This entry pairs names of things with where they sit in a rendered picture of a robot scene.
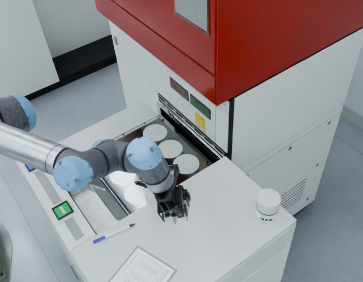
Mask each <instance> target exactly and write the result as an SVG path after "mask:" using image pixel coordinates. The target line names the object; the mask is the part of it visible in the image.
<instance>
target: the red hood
mask: <svg viewBox="0 0 363 282"><path fill-rule="evenodd" d="M95 5H96V9H97V10H98V11H99V12H100V13H101V14H102V15H104V16H105V17H106V18H107V19H108V20H110V21H111V22H112V23H113V24H115V25H116V26H117V27H119V28H120V29H121V30H122V31H124V32H125V33H126V34H127V35H128V36H130V37H131V38H132V39H133V40H135V41H136V42H137V43H139V44H140V45H141V46H142V47H143V48H145V49H146V50H147V51H148V52H150V53H151V54H152V55H153V56H155V57H156V58H157V59H158V60H159V61H161V62H162V63H164V64H165V65H166V66H167V67H168V68H170V69H171V70H172V71H173V72H174V73H176V74H177V75H178V76H179V77H181V78H182V79H183V80H185V81H186V82H187V83H188V84H190V85H191V86H192V87H193V88H195V89H196V90H197V91H198V92H199V93H201V94H202V95H203V96H204V97H205V98H207V99H208V100H210V101H211V102H212V103H213V104H214V105H216V106H218V105H220V104H222V103H224V102H225V101H227V100H229V99H231V98H233V97H235V96H237V95H238V94H240V93H242V92H244V91H246V90H248V89H249V88H251V87H253V86H255V85H257V84H259V83H261V82H263V81H264V80H266V79H268V78H269V77H271V76H273V75H275V74H277V73H279V72H281V71H282V70H284V69H286V68H288V67H290V66H292V65H294V64H295V63H297V62H299V61H301V60H303V59H305V58H306V57H308V56H310V55H312V54H314V53H316V52H318V51H319V50H321V49H323V48H325V47H326V46H328V45H330V44H332V43H334V42H336V41H337V40H339V39H341V38H343V37H345V36H347V35H349V34H350V33H352V32H354V31H356V30H358V29H360V28H362V27H363V0H95Z"/></svg>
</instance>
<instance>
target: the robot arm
mask: <svg viewBox="0 0 363 282"><path fill-rule="evenodd" d="M35 125H36V113H35V110H34V107H33V105H32V104H31V102H30V101H29V100H28V99H27V98H25V97H23V96H20V95H16V96H13V95H10V96H8V97H1V98H0V154H2V155H4V156H6V157H9V158H12V159H14V160H16V161H19V162H21V163H24V164H26V165H28V166H31V167H33V168H36V169H38V170H41V171H43V172H45V173H48V174H50V175H52V176H54V179H55V181H56V183H57V185H59V186H60V188H61V189H63V190H66V191H75V190H77V189H81V188H84V187H86V186H88V185H89V184H90V183H92V182H95V181H97V180H99V179H101V178H103V177H105V176H107V175H109V174H111V173H113V172H115V171H122V172H127V173H134V174H138V175H140V177H141V178H142V180H143V182H144V183H145V184H146V186H147V187H148V189H149V190H150V191H151V192H152V193H153V194H154V195H156V201H157V213H158V215H159V216H160V218H161V219H162V220H163V222H165V217H166V218H167V217H170V216H171V217H172V219H173V223H174V224H176V220H177V217H178V218H182V217H185V218H186V221H188V212H189V203H190V200H191V199H190V193H189V192H188V191H187V189H184V188H183V185H180V184H176V181H177V179H178V176H179V172H180V170H179V167H178V164H169V165H168V163H167V161H166V160H165V158H164V156H163V154H162V151H161V149H160V147H159V146H158V145H157V144H156V143H155V141H154V140H153V139H152V138H150V137H141V138H136V139H134V140H133V141H131V142H130V143H128V142H121V141H117V140H113V139H99V140H97V141H96V142H95V143H94V144H93V145H92V147H91V149H88V150H86V151H83V152H81V151H77V150H75V149H72V148H70V147H67V146H65V145H62V144H59V143H56V142H53V141H51V140H48V139H45V138H42V137H40V136H37V135H35V134H32V133H29V131H32V130H33V129H34V127H35ZM160 213H162V216H161V215H160ZM164 213H165V216H164Z"/></svg>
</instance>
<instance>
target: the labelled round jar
mask: <svg viewBox="0 0 363 282"><path fill-rule="evenodd" d="M280 202H281V196H280V194H279V193H278V192H277V191H275V190H273V189H263V190H261V191H260V192H259V193H258V196H257V203H256V208H255V217H256V218H257V220H258V221H259V222H261V223H263V224H271V223H274V222H275V221H276V220H277V217H278V212H279V208H280Z"/></svg>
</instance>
